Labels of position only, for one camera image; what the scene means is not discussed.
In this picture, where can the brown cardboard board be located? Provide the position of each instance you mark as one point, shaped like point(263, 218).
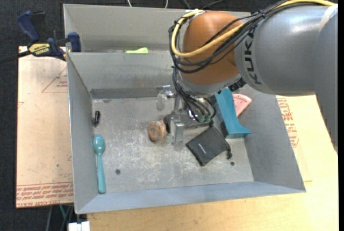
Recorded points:
point(43, 122)

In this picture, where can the light green flat piece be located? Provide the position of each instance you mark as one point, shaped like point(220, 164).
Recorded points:
point(137, 50)

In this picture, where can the teal curved block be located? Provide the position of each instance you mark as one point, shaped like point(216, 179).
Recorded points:
point(231, 119)

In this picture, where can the teal plastic spoon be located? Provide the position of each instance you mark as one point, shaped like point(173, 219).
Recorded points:
point(99, 156)

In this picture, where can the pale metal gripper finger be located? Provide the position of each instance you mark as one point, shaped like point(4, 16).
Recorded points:
point(167, 91)
point(178, 133)

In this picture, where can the pink toy wedge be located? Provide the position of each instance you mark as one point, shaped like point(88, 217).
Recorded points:
point(242, 103)

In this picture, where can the small black cylinder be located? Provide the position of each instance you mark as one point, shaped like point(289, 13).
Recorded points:
point(96, 118)

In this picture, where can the grey metal bin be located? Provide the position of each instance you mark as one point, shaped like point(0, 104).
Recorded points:
point(150, 168)

